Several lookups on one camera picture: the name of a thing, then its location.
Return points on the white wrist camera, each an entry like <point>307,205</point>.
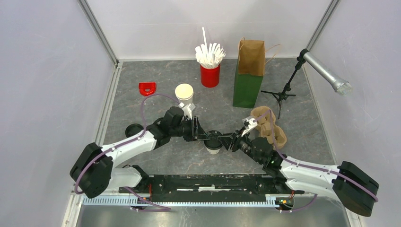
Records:
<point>249,124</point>
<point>187,109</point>

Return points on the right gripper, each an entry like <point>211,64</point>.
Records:
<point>235,138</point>

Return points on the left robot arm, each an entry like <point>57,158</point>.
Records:
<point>96,170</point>

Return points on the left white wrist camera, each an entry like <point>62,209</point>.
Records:
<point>187,109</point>

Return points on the black coffee cup lid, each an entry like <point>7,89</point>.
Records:
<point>213,141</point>

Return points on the red straw holder cup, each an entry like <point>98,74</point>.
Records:
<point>210,77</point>

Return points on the stack of paper cups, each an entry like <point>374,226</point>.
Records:
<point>184,93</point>

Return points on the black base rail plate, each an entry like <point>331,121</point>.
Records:
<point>212,188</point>

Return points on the silver microphone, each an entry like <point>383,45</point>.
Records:
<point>339,85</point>

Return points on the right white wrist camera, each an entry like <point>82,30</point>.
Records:
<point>249,124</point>

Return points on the green and brown paper bag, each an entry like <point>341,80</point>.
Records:
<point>250,69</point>

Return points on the brown pulp cup carrier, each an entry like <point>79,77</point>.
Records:
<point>267,126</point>

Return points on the bundle of white straws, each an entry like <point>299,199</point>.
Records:
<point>209,55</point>

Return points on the stack of black lids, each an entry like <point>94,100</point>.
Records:
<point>133,129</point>

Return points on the red plastic bracket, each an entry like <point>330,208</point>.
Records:
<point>147,88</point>

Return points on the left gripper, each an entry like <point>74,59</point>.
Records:
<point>193,134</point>

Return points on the white paper coffee cup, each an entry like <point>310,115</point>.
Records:
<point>213,151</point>

